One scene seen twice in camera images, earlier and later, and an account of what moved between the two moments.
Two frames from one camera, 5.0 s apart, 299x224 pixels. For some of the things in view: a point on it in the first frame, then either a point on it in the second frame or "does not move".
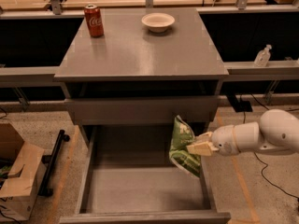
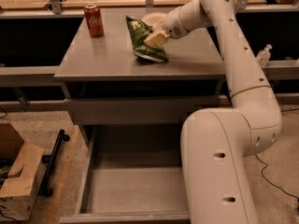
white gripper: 222,140 → 172,24
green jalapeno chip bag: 179,154 → 138,32
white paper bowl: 158,22 does not move
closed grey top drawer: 141,110 does not move
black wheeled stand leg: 51,161 does not move
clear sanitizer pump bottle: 263,57 does not move
